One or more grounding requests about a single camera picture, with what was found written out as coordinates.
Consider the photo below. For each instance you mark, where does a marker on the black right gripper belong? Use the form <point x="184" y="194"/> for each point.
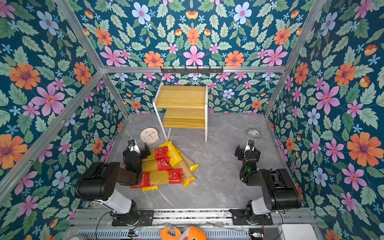
<point x="247" y="153"/>

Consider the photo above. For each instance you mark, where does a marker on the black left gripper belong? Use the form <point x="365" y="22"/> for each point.
<point x="135" y="150"/>

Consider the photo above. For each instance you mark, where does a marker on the red spaghetti bag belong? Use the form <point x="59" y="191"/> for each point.
<point x="156" y="165"/>
<point x="156" y="154"/>
<point x="156" y="178"/>

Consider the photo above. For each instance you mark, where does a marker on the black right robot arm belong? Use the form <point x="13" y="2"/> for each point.
<point x="279" y="192"/>

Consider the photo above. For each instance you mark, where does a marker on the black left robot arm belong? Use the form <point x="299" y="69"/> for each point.
<point x="98" y="183"/>

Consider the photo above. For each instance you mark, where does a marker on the yellow pasta bag bottom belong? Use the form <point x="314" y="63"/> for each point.
<point x="152" y="188"/>

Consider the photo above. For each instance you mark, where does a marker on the yellow pasta bag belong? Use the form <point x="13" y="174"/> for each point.
<point x="177" y="162"/>
<point x="152" y="188"/>
<point x="192" y="165"/>

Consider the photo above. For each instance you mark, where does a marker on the yellow pasta bag left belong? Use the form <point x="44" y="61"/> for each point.
<point x="177" y="162"/>

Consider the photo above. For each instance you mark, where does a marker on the yellow pasta bag right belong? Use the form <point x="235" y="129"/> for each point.
<point x="192" y="165"/>

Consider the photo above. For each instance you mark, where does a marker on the pink round clock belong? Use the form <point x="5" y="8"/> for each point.
<point x="149" y="136"/>

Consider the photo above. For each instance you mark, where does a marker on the white box corner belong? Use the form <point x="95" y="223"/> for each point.
<point x="297" y="232"/>

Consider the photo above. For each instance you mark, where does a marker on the orange plush toy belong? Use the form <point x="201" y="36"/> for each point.
<point x="190" y="233"/>

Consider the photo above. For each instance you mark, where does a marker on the black hook rail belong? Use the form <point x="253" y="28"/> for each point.
<point x="191" y="70"/>

